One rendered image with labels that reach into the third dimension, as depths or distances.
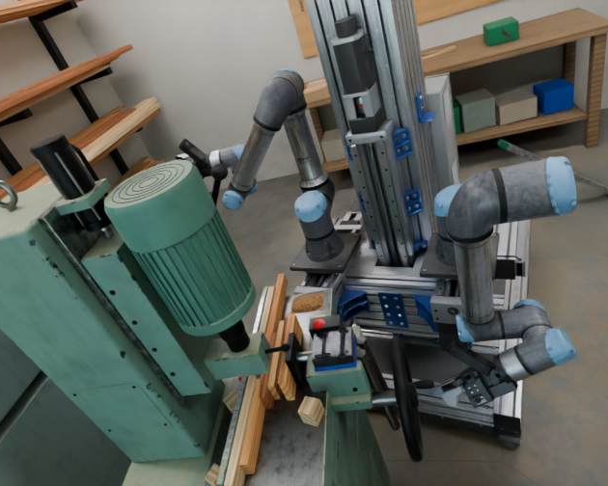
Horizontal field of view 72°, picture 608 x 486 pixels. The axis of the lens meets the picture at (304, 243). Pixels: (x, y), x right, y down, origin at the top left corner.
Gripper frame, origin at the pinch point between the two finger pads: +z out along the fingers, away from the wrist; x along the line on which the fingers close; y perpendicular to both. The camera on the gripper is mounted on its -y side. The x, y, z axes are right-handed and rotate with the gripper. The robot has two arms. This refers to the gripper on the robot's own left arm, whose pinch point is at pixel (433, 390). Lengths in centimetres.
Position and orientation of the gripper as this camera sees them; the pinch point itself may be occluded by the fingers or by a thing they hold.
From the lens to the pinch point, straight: 125.4
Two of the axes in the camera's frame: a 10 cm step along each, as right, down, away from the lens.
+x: 5.6, -0.3, 8.3
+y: 4.6, 8.4, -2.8
